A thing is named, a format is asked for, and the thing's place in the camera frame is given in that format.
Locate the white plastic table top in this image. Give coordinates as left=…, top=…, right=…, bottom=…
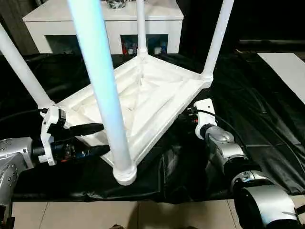
left=53, top=53, right=213, bottom=187

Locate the white plastic table leg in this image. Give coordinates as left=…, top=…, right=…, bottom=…
left=66, top=0, right=133, bottom=172
left=0, top=23, right=56, bottom=108
left=135, top=0, right=149, bottom=57
left=201, top=0, right=236, bottom=81

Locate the black mat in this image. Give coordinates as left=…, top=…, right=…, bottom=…
left=0, top=51, right=305, bottom=205

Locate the white side table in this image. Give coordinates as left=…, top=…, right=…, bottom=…
left=256, top=52, right=305, bottom=106

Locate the white cabinet with glass doors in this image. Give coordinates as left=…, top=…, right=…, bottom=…
left=21, top=0, right=185, bottom=56

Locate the black box with yellow label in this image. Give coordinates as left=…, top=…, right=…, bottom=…
left=183, top=0, right=305, bottom=55

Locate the grey curtain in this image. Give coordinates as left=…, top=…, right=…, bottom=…
left=0, top=0, right=41, bottom=57

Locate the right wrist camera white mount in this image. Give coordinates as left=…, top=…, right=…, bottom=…
left=193, top=97, right=219, bottom=140

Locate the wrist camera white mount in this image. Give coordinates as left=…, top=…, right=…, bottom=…
left=39, top=105, right=68, bottom=167
left=193, top=97, right=219, bottom=140

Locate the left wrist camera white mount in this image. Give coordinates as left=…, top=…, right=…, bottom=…
left=39, top=105, right=68, bottom=167

